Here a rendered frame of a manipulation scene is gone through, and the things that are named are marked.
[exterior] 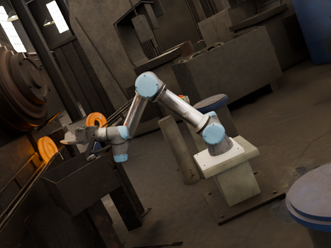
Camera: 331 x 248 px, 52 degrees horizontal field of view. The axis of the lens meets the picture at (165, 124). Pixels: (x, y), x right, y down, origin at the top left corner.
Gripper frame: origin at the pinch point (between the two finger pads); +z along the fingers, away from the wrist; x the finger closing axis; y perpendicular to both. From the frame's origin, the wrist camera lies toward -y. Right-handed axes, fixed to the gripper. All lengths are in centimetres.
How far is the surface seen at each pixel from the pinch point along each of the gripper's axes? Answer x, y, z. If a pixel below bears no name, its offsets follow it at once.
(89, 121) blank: -38.5, 2.0, -5.9
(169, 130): -58, -14, -56
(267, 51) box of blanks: -216, 25, -172
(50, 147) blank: -3.1, -2.8, 8.4
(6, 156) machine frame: 28.7, 3.5, 16.5
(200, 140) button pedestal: -63, -25, -78
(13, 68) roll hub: 12.2, 41.9, 12.7
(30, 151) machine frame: 7.7, -1.2, 15.0
